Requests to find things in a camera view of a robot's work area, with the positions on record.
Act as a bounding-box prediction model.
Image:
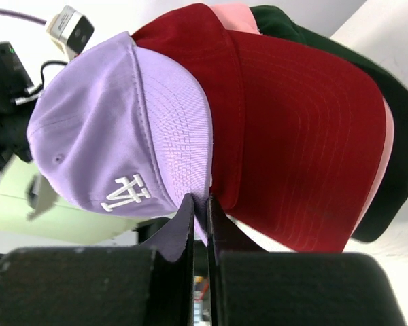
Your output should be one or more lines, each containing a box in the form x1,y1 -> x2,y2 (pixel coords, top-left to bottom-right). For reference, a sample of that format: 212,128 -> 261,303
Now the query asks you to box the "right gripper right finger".
207,197 -> 405,326

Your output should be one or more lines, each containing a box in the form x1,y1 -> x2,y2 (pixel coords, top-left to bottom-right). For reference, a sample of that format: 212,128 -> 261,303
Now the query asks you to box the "purple LA baseball cap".
26,31 -> 214,245

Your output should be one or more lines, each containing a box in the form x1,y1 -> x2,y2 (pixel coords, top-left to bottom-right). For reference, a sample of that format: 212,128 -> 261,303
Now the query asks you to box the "pink baseball cap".
209,2 -> 395,240

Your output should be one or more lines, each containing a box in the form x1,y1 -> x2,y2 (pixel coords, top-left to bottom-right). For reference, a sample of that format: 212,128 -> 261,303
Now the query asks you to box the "red baseball cap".
131,2 -> 387,254

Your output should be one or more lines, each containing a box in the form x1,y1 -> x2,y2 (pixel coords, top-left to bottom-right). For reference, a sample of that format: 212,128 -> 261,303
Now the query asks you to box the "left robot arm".
0,41 -> 44,171

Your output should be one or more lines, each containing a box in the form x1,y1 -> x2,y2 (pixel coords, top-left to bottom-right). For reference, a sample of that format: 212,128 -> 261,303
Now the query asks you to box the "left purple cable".
0,7 -> 48,26

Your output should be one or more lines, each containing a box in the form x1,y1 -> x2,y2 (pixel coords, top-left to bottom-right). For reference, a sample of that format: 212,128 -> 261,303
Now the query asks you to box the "black NY baseball cap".
251,5 -> 408,242

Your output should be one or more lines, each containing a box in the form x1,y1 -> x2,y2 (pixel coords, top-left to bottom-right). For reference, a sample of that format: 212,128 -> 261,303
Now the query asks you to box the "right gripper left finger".
0,195 -> 194,325

